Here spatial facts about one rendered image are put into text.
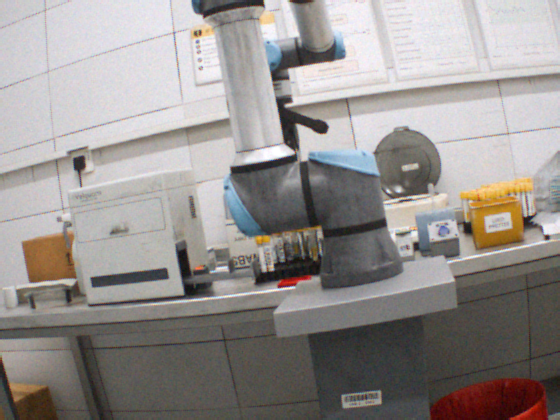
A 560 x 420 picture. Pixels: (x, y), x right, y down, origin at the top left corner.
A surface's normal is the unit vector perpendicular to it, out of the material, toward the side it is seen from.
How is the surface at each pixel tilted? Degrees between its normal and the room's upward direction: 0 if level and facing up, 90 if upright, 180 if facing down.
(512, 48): 93
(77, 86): 90
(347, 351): 90
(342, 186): 90
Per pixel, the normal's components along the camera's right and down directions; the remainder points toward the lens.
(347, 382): -0.16, 0.08
